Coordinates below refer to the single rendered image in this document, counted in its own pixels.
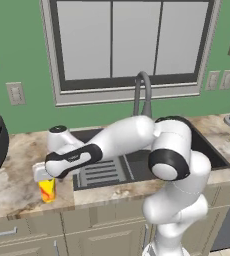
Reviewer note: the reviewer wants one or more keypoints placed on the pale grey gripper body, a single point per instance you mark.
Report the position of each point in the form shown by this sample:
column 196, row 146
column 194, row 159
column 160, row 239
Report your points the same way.
column 39, row 171

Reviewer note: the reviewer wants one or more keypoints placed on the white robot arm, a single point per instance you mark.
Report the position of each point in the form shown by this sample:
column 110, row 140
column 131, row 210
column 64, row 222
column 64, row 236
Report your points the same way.
column 173, row 140

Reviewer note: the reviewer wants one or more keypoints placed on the yellow and orange cup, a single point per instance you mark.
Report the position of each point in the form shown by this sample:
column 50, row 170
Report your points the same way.
column 47, row 191

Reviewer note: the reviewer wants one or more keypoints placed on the beige cabinet door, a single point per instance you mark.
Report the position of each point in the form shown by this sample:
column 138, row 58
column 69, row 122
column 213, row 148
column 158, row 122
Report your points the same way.
column 107, row 241
column 217, row 200
column 23, row 250

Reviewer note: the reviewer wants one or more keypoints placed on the grey curved faucet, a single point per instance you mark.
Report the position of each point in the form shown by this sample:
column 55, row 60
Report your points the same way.
column 147, row 87

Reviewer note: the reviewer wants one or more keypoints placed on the dark sink basin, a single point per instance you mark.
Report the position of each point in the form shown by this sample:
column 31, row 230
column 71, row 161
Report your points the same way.
column 207, row 151

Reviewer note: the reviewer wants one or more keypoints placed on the beige drawer front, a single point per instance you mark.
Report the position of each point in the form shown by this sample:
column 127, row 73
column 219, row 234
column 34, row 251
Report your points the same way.
column 37, row 226

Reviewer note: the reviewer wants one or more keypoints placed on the grey framed window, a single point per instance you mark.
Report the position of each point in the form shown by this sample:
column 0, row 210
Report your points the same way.
column 133, row 40

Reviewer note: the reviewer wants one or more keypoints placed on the grey wall outlet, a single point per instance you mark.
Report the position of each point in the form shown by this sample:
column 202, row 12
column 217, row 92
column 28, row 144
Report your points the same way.
column 213, row 80
column 15, row 93
column 227, row 79

